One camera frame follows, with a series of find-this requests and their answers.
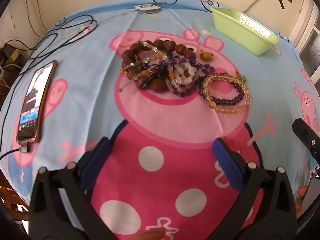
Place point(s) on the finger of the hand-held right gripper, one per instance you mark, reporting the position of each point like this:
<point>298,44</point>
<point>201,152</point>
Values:
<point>306,135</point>

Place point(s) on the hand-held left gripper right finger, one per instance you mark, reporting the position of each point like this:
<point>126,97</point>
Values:
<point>228,165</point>

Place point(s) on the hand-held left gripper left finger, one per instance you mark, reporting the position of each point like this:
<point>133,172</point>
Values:
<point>96,160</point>

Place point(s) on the green bead charm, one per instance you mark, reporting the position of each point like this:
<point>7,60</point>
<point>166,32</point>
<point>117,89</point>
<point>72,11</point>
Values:
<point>242,77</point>

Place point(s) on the amber pendant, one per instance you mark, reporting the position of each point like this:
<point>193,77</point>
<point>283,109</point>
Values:
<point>207,56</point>

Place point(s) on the clear crystal bead strand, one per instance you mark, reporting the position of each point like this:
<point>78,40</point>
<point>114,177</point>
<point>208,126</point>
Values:
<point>150,60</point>

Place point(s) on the green plastic basket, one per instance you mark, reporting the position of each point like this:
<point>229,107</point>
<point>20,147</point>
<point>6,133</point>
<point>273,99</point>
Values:
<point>237,32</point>

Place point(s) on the person's left hand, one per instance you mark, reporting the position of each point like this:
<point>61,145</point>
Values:
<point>150,234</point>

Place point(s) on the printed cartoon pig blanket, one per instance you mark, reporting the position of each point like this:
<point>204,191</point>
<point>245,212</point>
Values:
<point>75,80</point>

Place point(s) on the smartphone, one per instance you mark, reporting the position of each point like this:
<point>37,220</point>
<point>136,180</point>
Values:
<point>32,100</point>

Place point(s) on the wooden chair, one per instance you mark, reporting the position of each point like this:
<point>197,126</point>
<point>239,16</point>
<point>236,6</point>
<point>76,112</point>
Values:
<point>11,200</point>

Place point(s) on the small white charger box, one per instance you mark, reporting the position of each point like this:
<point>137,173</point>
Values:
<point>147,8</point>

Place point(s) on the white window frame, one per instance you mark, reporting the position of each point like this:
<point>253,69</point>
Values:
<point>303,25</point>

